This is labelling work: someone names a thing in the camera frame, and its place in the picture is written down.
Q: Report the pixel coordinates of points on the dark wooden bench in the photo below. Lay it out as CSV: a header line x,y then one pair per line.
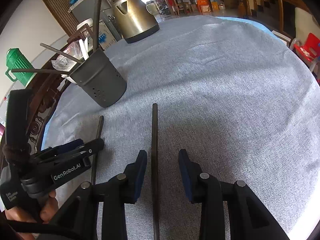
x,y
47,90

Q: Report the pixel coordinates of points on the red plastic chair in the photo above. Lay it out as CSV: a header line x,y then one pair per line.
x,y
308,52

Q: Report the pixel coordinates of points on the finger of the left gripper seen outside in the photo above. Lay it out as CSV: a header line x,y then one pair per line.
x,y
68,151

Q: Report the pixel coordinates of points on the clear plastic bag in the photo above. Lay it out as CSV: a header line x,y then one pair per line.
x,y
63,63

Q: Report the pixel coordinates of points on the green thermos jug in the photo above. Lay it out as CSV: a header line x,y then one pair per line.
x,y
16,60

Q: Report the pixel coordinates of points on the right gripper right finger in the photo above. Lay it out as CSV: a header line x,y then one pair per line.
x,y
248,216

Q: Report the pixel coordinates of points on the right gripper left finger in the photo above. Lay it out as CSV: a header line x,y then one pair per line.
x,y
77,217

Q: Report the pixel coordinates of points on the white plastic spoon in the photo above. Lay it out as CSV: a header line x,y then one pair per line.
x,y
83,50

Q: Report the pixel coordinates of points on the grey metal utensil holder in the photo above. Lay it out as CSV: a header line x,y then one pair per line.
x,y
98,77

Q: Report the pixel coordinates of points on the white bowl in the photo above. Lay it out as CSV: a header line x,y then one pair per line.
x,y
68,78

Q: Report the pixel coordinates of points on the grey tablecloth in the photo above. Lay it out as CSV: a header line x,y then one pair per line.
x,y
235,97

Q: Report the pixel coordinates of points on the steel electric kettle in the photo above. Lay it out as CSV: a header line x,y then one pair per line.
x,y
134,20

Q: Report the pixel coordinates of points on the grey refrigerator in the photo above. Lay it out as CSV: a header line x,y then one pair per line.
x,y
84,9

